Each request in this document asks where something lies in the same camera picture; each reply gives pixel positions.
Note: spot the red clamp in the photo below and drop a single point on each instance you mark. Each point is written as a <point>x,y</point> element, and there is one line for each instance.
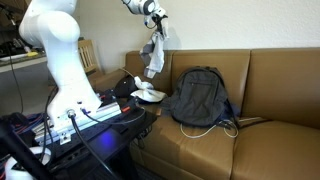
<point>102,97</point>
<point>125,109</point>

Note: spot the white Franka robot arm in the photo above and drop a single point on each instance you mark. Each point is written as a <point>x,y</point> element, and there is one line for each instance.
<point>63,66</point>

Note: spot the white round object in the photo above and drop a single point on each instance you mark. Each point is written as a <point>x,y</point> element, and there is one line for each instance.
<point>13,168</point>

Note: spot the black camera stand bar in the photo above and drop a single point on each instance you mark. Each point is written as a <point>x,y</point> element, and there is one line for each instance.
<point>20,151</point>

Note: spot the yellow object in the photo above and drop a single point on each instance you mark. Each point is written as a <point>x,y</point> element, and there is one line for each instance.
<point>32,53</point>

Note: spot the cluttered background desk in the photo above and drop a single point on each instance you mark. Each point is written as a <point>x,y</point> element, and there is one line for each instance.
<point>16,61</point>

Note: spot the grey and white cloth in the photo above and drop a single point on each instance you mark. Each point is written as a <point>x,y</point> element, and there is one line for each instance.
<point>154,56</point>

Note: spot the white crumpled cloth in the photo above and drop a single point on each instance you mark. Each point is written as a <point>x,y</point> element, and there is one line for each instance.
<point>148,95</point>

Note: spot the dark grey backpack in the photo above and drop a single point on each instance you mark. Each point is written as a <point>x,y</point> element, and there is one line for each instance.
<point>200,100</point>

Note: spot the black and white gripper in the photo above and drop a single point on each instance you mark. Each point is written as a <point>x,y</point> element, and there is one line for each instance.
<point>159,13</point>

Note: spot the black robot table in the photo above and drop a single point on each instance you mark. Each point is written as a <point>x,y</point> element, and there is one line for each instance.
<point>110,140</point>

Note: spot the brown leather sofa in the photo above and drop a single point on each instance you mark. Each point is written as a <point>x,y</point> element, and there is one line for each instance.
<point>276,100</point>

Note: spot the dark blue garment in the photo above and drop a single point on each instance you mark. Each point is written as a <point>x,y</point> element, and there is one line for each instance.
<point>165,107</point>

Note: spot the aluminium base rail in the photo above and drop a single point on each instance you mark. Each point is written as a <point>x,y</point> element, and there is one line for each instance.
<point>96,115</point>

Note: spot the wooden slatted chair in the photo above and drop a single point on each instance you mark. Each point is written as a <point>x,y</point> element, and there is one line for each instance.
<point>87,56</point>

